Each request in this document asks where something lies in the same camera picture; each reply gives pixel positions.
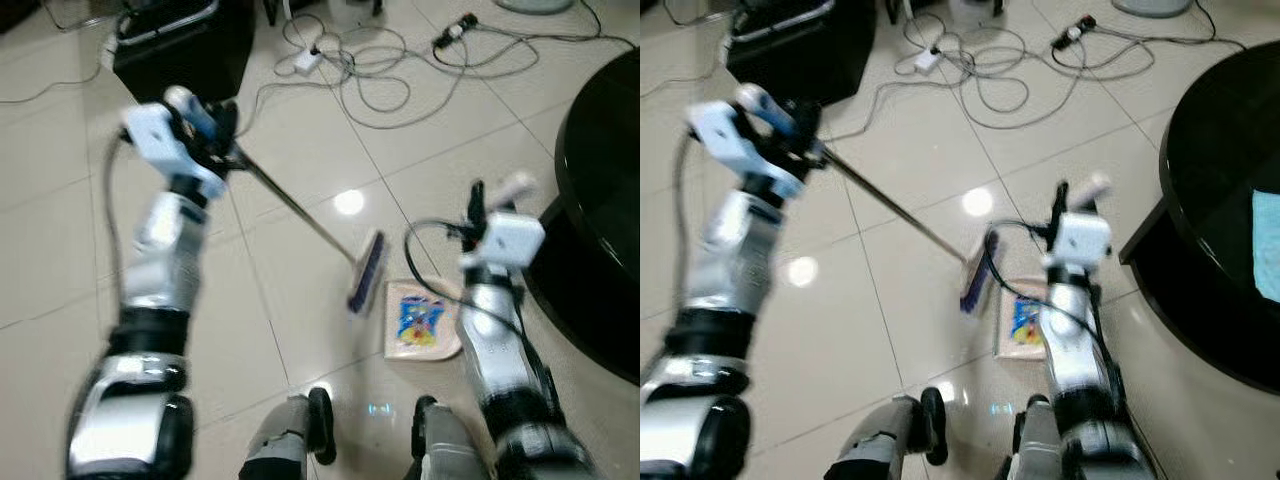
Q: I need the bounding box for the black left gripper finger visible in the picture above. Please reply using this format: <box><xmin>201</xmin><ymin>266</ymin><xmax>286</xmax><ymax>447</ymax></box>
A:
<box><xmin>794</xmin><ymin>98</ymin><xmax>825</xmax><ymax>141</ymax></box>
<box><xmin>208</xmin><ymin>98</ymin><xmax>241</xmax><ymax>143</ymax></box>

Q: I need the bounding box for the broom with metal handle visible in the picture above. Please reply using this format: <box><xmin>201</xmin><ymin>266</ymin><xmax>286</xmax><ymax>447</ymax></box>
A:
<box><xmin>164</xmin><ymin>86</ymin><xmax>390</xmax><ymax>317</ymax></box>
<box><xmin>737</xmin><ymin>84</ymin><xmax>1002</xmax><ymax>315</ymax></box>

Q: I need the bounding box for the beige dustpan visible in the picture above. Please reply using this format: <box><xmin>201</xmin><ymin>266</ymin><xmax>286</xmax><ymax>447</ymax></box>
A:
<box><xmin>384</xmin><ymin>172</ymin><xmax>547</xmax><ymax>363</ymax></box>
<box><xmin>994</xmin><ymin>172</ymin><xmax>1115</xmax><ymax>363</ymax></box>

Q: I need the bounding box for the colourful snack wrapper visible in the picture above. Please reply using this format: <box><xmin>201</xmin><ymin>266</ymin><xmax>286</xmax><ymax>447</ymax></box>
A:
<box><xmin>396</xmin><ymin>294</ymin><xmax>447</xmax><ymax>349</ymax></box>
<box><xmin>1010</xmin><ymin>298</ymin><xmax>1047</xmax><ymax>347</ymax></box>

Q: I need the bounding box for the round black table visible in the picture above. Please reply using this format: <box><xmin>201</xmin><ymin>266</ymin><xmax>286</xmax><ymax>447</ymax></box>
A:
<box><xmin>1118</xmin><ymin>40</ymin><xmax>1280</xmax><ymax>397</ymax></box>
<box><xmin>522</xmin><ymin>44</ymin><xmax>641</xmax><ymax>387</ymax></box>

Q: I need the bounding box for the black power strip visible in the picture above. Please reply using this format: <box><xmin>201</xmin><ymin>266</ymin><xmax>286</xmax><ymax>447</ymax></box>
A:
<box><xmin>1049</xmin><ymin>14</ymin><xmax>1099</xmax><ymax>53</ymax></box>
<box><xmin>431</xmin><ymin>11</ymin><xmax>480</xmax><ymax>52</ymax></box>

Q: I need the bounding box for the round white base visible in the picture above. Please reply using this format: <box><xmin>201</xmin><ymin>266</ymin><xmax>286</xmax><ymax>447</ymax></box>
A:
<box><xmin>494</xmin><ymin>0</ymin><xmax>577</xmax><ymax>15</ymax></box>
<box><xmin>1111</xmin><ymin>0</ymin><xmax>1194</xmax><ymax>20</ymax></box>

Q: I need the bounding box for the robot right leg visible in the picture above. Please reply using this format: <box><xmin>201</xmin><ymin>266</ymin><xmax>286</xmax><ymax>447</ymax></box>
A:
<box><xmin>409</xmin><ymin>394</ymin><xmax>501</xmax><ymax>480</ymax></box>
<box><xmin>1008</xmin><ymin>394</ymin><xmax>1073</xmax><ymax>480</ymax></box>

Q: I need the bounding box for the robot leg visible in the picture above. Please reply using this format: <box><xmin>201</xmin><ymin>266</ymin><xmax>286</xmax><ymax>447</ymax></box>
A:
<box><xmin>238</xmin><ymin>386</ymin><xmax>338</xmax><ymax>480</ymax></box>
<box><xmin>409</xmin><ymin>394</ymin><xmax>501</xmax><ymax>480</ymax></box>
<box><xmin>1008</xmin><ymin>394</ymin><xmax>1073</xmax><ymax>480</ymax></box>
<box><xmin>824</xmin><ymin>386</ymin><xmax>951</xmax><ymax>480</ymax></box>

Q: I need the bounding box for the light blue cloth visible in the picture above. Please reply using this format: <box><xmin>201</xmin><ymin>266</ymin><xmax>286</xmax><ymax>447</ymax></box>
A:
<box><xmin>1250</xmin><ymin>190</ymin><xmax>1280</xmax><ymax>303</ymax></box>

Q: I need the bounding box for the robot left leg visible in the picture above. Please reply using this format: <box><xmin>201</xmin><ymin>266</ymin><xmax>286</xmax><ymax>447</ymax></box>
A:
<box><xmin>824</xmin><ymin>386</ymin><xmax>951</xmax><ymax>480</ymax></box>
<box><xmin>238</xmin><ymin>386</ymin><xmax>338</xmax><ymax>480</ymax></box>

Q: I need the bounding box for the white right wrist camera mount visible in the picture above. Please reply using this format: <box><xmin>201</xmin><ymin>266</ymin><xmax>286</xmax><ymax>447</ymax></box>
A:
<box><xmin>1059</xmin><ymin>211</ymin><xmax>1114</xmax><ymax>265</ymax></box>
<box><xmin>486</xmin><ymin>211</ymin><xmax>547</xmax><ymax>267</ymax></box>

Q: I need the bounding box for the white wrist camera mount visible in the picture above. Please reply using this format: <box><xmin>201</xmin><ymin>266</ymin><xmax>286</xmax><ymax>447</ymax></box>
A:
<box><xmin>1059</xmin><ymin>211</ymin><xmax>1114</xmax><ymax>265</ymax></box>
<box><xmin>486</xmin><ymin>211</ymin><xmax>547</xmax><ymax>267</ymax></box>
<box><xmin>687</xmin><ymin>100</ymin><xmax>807</xmax><ymax>201</ymax></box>
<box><xmin>121</xmin><ymin>102</ymin><xmax>229</xmax><ymax>201</ymax></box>

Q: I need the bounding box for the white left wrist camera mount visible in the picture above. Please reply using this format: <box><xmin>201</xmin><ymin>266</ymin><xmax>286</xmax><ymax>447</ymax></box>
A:
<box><xmin>121</xmin><ymin>102</ymin><xmax>229</xmax><ymax>201</ymax></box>
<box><xmin>687</xmin><ymin>100</ymin><xmax>807</xmax><ymax>201</ymax></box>

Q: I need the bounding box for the black box with silver rail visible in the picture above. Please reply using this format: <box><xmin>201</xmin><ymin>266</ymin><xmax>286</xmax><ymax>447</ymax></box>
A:
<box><xmin>110</xmin><ymin>0</ymin><xmax>257</xmax><ymax>104</ymax></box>
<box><xmin>724</xmin><ymin>0</ymin><xmax>880</xmax><ymax>108</ymax></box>

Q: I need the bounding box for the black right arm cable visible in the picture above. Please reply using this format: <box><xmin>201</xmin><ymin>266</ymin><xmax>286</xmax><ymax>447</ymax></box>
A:
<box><xmin>403</xmin><ymin>217</ymin><xmax>533</xmax><ymax>351</ymax></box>
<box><xmin>984</xmin><ymin>218</ymin><xmax>1123</xmax><ymax>401</ymax></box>

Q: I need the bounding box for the grey left arm cable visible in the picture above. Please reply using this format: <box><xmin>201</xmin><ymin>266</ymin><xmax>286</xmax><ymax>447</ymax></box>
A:
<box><xmin>675</xmin><ymin>130</ymin><xmax>699</xmax><ymax>291</ymax></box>
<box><xmin>102</xmin><ymin>132</ymin><xmax>129</xmax><ymax>296</ymax></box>

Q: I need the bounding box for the grey tangled floor cable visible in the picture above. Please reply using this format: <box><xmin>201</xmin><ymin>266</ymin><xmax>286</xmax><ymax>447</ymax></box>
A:
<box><xmin>860</xmin><ymin>10</ymin><xmax>1251</xmax><ymax>133</ymax></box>
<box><xmin>240</xmin><ymin>10</ymin><xmax>641</xmax><ymax>133</ymax></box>

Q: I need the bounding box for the thin grey floor cable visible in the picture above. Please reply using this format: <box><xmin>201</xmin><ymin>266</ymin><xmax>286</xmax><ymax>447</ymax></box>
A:
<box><xmin>0</xmin><ymin>70</ymin><xmax>116</xmax><ymax>107</ymax></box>

